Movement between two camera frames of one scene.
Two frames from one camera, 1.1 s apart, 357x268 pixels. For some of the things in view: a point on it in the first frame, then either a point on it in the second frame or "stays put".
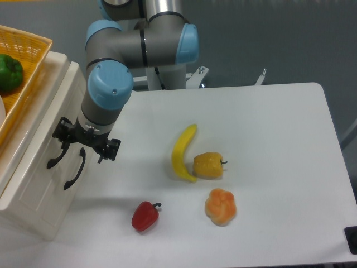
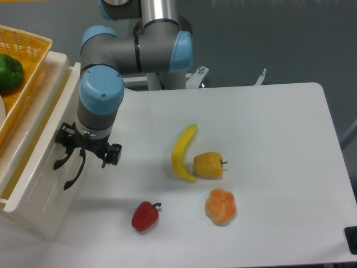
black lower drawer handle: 82,153 stays put
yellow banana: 179,152 stays put
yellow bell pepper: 208,164 stays put
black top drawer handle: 64,146 -> 59,162
